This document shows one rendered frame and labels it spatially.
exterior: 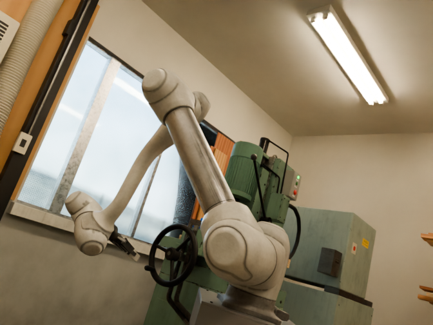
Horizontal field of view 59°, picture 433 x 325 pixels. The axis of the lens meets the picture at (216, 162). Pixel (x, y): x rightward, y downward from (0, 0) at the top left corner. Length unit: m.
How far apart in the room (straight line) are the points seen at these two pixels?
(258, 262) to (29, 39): 2.11
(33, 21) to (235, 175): 1.58
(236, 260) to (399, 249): 3.21
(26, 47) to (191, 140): 1.69
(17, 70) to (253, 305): 2.01
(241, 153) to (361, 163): 2.55
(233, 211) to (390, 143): 3.55
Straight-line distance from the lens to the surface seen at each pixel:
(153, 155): 1.49
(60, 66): 2.84
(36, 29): 2.74
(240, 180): 2.05
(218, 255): 0.97
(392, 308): 4.01
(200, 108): 1.43
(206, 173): 1.12
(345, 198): 4.38
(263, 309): 1.20
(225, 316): 1.13
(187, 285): 1.95
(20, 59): 2.65
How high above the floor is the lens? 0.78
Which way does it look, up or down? 16 degrees up
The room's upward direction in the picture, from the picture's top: 17 degrees clockwise
